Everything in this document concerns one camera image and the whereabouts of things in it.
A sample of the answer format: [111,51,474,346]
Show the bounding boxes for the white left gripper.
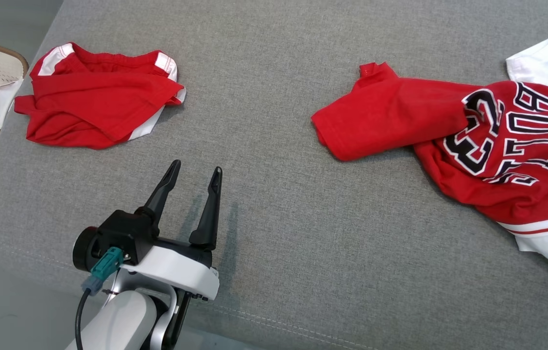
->
[121,159,223,301]

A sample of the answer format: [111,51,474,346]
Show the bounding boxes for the red Bulls shorts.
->
[14,42,187,150]

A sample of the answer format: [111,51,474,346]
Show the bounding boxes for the red Bulls jersey shirt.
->
[311,30,548,287]

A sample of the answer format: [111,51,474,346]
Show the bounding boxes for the teal cable connector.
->
[82,247,124,295]

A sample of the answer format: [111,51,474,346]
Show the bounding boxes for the thin black camera cable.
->
[75,289,92,350]

